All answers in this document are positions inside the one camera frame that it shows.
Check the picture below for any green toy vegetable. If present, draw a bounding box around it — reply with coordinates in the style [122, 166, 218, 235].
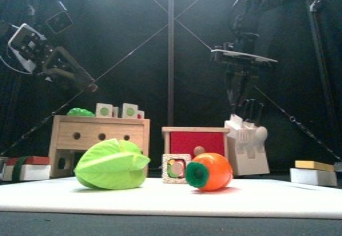
[66, 107, 97, 118]

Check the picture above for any block with green circle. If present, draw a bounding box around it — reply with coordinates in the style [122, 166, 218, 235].
[95, 102, 115, 118]
[121, 102, 141, 119]

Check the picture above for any white toy spoon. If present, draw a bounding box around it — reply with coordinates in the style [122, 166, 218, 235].
[254, 125, 270, 148]

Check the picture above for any white toy fork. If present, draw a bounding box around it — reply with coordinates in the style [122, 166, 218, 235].
[237, 129, 252, 154]

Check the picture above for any red wooden toy box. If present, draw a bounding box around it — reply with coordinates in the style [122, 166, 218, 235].
[161, 125, 232, 170]

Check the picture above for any white toy knife block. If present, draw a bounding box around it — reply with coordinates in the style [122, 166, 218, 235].
[224, 113, 272, 177]

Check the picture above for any wooden toy stove box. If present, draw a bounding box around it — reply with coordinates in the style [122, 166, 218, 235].
[47, 114, 153, 179]

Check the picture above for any orange toy persimmon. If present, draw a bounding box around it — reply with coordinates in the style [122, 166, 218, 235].
[185, 152, 236, 192]

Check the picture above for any red and white toy sushi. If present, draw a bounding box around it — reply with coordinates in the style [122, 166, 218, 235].
[2, 155, 53, 182]

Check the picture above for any green toy cabbage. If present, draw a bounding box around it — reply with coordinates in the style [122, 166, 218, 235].
[73, 138, 153, 191]

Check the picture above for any yellow and white toy sushi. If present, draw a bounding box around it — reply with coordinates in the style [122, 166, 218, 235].
[289, 159, 340, 188]

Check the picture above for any white cutting board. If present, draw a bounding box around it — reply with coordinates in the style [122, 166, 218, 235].
[0, 176, 342, 220]

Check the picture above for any black cleaver handle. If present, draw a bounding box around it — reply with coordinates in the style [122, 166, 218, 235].
[240, 98, 265, 125]

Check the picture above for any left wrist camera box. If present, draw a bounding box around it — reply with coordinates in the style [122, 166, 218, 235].
[45, 9, 75, 35]

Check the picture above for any diagonal frame cable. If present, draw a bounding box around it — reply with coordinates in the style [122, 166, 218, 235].
[130, 0, 342, 163]
[0, 0, 224, 156]

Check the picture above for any vertical metal frame pole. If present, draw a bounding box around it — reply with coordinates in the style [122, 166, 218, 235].
[166, 0, 177, 128]

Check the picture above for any grey metal frame post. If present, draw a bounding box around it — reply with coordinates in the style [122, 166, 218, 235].
[306, 0, 334, 141]

